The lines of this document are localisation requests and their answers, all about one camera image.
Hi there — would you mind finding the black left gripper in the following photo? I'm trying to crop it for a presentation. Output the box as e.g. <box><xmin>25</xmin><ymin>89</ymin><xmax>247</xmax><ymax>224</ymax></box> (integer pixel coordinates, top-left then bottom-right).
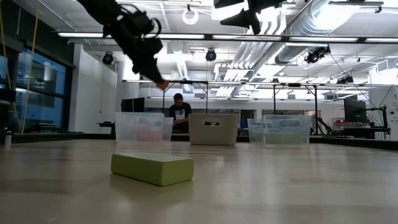
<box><xmin>102</xmin><ymin>11</ymin><xmax>166</xmax><ymax>85</ymax></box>

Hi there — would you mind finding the yellow rope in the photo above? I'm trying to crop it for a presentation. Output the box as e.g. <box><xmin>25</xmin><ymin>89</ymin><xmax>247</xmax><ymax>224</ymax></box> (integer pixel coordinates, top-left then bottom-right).
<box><xmin>21</xmin><ymin>0</ymin><xmax>40</xmax><ymax>134</ymax></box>

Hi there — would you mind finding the white opaque storage bin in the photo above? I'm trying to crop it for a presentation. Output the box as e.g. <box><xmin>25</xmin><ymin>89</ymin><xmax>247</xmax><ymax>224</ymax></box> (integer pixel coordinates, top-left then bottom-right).
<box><xmin>188</xmin><ymin>113</ymin><xmax>239</xmax><ymax>146</ymax></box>

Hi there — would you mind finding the long ceiling light strip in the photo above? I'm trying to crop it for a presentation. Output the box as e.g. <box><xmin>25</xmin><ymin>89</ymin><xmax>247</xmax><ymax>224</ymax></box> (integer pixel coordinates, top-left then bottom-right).
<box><xmin>57</xmin><ymin>32</ymin><xmax>129</xmax><ymax>39</ymax></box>

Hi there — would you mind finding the clear storage bin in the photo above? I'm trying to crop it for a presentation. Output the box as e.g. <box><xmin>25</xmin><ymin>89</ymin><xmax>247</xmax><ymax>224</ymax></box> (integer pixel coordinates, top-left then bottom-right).
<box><xmin>246</xmin><ymin>114</ymin><xmax>312</xmax><ymax>146</ymax></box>

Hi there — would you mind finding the frosted translucent storage bin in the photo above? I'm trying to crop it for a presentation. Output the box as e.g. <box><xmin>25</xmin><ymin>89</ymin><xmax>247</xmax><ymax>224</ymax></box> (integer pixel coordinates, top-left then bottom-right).
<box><xmin>114</xmin><ymin>111</ymin><xmax>175</xmax><ymax>144</ymax></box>

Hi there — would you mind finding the black background workstation frame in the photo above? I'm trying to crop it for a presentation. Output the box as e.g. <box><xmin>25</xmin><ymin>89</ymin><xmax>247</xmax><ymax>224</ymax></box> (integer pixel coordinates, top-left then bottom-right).
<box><xmin>123</xmin><ymin>79</ymin><xmax>352</xmax><ymax>119</ymax></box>

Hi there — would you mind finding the person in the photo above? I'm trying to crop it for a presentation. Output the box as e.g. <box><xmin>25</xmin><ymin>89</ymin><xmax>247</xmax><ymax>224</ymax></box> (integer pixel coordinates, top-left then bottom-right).
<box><xmin>168</xmin><ymin>92</ymin><xmax>193</xmax><ymax>134</ymax></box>

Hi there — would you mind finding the silver ventilation duct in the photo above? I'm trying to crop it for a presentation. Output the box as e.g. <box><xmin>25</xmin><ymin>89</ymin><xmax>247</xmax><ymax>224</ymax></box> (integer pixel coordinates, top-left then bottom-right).
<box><xmin>275</xmin><ymin>0</ymin><xmax>330</xmax><ymax>65</ymax></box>

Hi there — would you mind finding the black monitor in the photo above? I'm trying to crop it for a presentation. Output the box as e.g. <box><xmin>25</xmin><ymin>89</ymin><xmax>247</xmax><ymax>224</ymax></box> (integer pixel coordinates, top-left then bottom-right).
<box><xmin>121</xmin><ymin>97</ymin><xmax>146</xmax><ymax>113</ymax></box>
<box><xmin>343</xmin><ymin>98</ymin><xmax>368</xmax><ymax>124</ymax></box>

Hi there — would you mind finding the small black side table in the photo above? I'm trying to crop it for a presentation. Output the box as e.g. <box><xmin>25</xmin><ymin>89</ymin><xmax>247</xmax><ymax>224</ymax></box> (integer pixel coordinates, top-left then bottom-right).
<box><xmin>96</xmin><ymin>121</ymin><xmax>116</xmax><ymax>135</ymax></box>

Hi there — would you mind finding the white ring light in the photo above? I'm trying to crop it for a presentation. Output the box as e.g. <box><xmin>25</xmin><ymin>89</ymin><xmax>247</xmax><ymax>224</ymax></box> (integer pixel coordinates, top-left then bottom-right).
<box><xmin>181</xmin><ymin>7</ymin><xmax>200</xmax><ymax>26</ymax></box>

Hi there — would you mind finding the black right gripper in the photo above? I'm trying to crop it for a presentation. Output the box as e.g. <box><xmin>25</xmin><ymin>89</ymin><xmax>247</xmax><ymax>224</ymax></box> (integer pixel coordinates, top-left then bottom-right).
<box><xmin>213</xmin><ymin>0</ymin><xmax>282</xmax><ymax>35</ymax></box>

